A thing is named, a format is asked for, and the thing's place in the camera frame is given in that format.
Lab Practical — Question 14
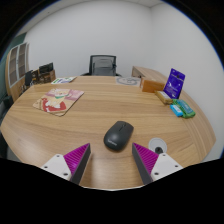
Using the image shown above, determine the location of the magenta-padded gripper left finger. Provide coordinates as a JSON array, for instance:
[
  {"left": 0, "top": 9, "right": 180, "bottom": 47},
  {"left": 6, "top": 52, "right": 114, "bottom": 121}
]
[{"left": 41, "top": 143, "right": 92, "bottom": 185}]

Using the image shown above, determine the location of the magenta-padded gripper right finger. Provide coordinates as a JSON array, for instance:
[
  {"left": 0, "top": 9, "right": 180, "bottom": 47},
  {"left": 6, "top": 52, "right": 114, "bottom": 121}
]
[{"left": 131, "top": 142, "right": 184, "bottom": 186}]

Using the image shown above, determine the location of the black computer mouse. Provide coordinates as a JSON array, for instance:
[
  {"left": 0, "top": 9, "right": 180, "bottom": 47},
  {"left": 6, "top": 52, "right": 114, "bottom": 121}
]
[{"left": 103, "top": 120, "right": 135, "bottom": 153}]

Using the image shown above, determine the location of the cartoon dog print mouse pad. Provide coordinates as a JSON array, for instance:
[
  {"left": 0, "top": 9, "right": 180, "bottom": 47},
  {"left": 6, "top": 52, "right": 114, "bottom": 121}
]
[{"left": 32, "top": 87, "right": 85, "bottom": 117}]

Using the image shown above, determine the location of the small blue box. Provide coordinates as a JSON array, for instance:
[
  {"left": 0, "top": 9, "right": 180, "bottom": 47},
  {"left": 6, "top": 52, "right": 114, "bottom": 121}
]
[{"left": 169, "top": 103, "right": 184, "bottom": 118}]

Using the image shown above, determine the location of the green flat box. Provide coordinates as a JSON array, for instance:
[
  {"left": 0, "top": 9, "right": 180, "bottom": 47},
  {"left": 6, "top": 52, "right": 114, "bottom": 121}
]
[{"left": 172, "top": 98, "right": 196, "bottom": 119}]

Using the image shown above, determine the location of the tan flat box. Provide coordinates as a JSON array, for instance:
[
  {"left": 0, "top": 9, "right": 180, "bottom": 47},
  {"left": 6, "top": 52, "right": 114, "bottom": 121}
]
[{"left": 154, "top": 90, "right": 174, "bottom": 105}]

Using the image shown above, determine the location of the dark sofa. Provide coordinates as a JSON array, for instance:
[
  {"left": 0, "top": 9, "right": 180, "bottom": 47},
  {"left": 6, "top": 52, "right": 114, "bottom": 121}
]
[{"left": 0, "top": 94, "right": 14, "bottom": 124}]

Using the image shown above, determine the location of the orange-brown cardboard box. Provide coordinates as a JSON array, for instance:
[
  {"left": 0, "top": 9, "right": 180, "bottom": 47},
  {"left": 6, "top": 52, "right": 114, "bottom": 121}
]
[{"left": 141, "top": 78, "right": 166, "bottom": 94}]

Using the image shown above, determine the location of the purple packet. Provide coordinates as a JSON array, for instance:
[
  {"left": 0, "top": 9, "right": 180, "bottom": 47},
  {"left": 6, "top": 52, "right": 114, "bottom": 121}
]
[{"left": 163, "top": 68, "right": 186, "bottom": 100}]

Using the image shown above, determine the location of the white sticker sheet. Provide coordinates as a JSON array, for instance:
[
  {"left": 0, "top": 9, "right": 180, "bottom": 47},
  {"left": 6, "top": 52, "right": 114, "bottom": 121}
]
[{"left": 50, "top": 76, "right": 78, "bottom": 85}]

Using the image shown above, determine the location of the large brown printed carton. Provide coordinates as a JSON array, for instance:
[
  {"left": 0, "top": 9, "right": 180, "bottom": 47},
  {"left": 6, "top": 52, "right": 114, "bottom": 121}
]
[{"left": 32, "top": 69, "right": 57, "bottom": 84}]

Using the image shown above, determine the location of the small black chair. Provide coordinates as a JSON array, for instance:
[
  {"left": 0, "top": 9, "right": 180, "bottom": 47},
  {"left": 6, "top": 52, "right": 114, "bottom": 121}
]
[{"left": 23, "top": 69, "right": 34, "bottom": 89}]

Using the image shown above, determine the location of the wooden side desk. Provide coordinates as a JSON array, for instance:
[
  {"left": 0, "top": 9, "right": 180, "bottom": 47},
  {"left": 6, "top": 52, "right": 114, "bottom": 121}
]
[{"left": 131, "top": 65, "right": 169, "bottom": 84}]

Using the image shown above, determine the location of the black box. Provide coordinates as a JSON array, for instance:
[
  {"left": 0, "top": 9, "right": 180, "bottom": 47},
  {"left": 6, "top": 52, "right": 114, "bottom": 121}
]
[{"left": 38, "top": 62, "right": 54, "bottom": 75}]

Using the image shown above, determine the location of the wooden glass-door shelf cabinet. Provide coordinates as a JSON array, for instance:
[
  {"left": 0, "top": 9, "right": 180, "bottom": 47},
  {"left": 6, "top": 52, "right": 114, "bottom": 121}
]
[{"left": 4, "top": 42, "right": 30, "bottom": 101}]

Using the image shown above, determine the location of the black mesh office chair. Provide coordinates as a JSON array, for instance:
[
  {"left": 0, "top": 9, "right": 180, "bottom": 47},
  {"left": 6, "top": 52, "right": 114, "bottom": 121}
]
[{"left": 80, "top": 54, "right": 123, "bottom": 77}]

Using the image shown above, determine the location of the white round cable grommet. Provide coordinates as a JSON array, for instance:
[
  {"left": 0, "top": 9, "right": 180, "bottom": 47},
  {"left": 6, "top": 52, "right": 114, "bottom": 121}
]
[{"left": 147, "top": 137, "right": 167, "bottom": 155}]

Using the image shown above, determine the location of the white sheet with grey ring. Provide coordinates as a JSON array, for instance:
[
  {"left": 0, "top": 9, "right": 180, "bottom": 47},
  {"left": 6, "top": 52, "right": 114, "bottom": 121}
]
[{"left": 115, "top": 76, "right": 143, "bottom": 88}]

